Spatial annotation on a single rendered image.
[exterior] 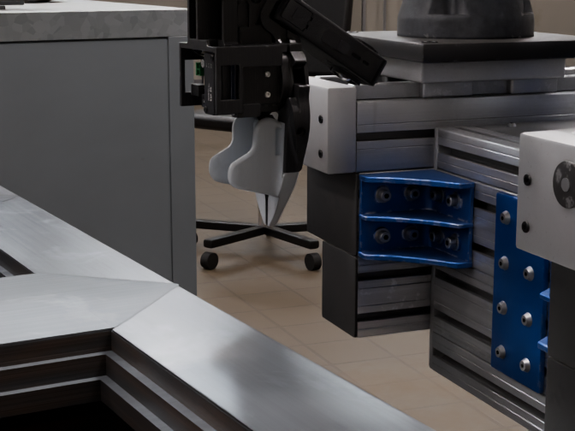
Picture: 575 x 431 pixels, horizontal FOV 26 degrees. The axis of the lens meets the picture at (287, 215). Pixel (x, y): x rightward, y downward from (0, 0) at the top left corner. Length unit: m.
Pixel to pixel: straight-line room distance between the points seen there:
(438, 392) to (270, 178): 2.38
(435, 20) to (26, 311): 0.60
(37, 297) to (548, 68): 0.65
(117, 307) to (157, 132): 0.94
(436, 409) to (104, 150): 1.61
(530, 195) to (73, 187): 1.01
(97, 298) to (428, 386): 2.46
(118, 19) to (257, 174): 0.86
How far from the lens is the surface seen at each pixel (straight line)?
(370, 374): 3.48
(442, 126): 1.34
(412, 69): 1.33
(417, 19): 1.36
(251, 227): 4.79
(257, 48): 0.97
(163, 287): 1.01
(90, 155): 1.84
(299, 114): 0.98
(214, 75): 0.97
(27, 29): 1.79
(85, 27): 1.82
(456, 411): 3.22
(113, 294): 0.99
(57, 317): 0.93
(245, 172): 0.99
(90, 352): 0.90
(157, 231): 1.90
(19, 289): 1.02
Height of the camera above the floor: 1.12
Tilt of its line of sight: 12 degrees down
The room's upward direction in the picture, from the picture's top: straight up
